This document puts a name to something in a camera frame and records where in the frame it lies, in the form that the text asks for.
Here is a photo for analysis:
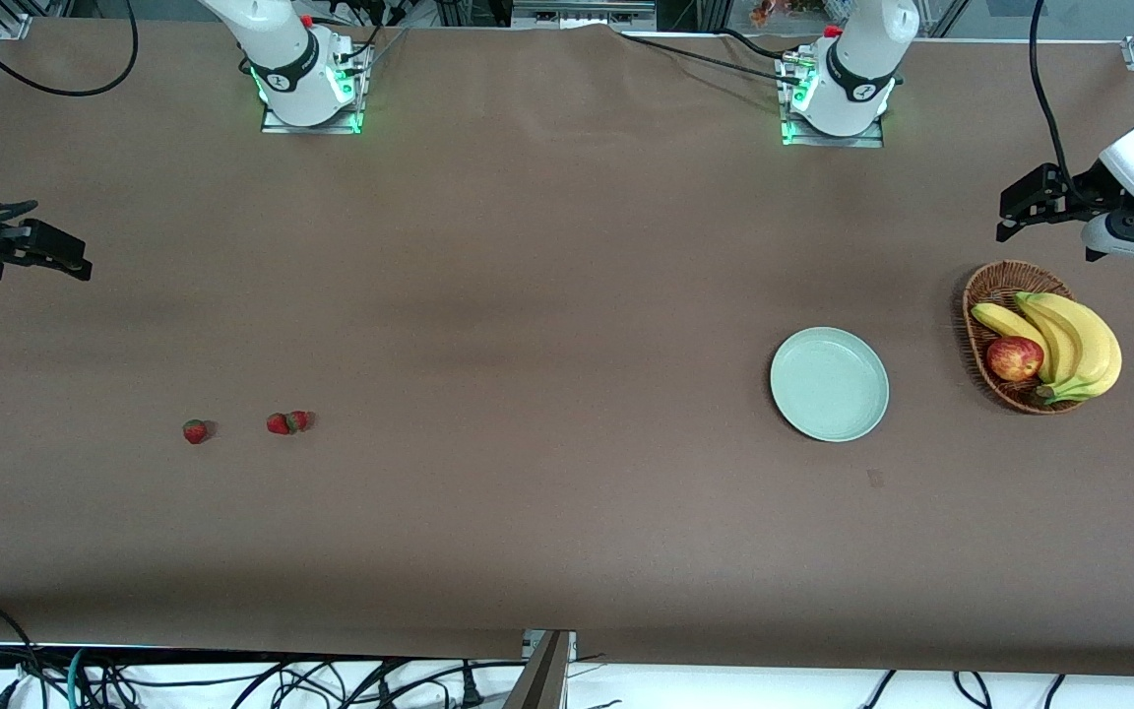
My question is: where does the yellow banana bunch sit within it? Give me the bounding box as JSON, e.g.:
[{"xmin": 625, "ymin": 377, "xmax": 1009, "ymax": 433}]
[{"xmin": 971, "ymin": 291, "xmax": 1123, "ymax": 406}]

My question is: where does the brown table cover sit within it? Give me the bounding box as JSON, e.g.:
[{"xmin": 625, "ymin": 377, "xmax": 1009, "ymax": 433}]
[{"xmin": 0, "ymin": 18, "xmax": 1134, "ymax": 680}]

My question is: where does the light green round plate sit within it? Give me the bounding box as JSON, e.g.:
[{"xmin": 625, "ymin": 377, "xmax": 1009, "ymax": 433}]
[{"xmin": 770, "ymin": 327, "xmax": 890, "ymax": 443}]

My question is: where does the grey metal device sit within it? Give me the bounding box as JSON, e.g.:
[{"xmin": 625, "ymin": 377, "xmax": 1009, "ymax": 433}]
[{"xmin": 513, "ymin": 0, "xmax": 657, "ymax": 31}]

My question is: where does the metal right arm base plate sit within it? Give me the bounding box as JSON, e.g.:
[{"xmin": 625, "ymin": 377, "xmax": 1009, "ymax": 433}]
[{"xmin": 260, "ymin": 44, "xmax": 363, "ymax": 136}]

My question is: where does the brown wicker basket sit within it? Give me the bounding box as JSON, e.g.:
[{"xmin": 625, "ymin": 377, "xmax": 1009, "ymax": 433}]
[{"xmin": 962, "ymin": 260, "xmax": 1090, "ymax": 416}]

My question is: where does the aluminium frame post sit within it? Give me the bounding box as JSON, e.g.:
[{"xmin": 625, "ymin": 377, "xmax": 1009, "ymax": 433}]
[{"xmin": 503, "ymin": 630, "xmax": 578, "ymax": 709}]

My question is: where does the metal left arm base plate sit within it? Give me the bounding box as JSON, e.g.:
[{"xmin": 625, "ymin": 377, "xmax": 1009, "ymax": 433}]
[{"xmin": 779, "ymin": 49, "xmax": 885, "ymax": 149}]

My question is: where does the red apple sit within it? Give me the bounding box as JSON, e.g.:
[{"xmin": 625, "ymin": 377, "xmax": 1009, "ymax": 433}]
[{"xmin": 985, "ymin": 336, "xmax": 1045, "ymax": 383}]

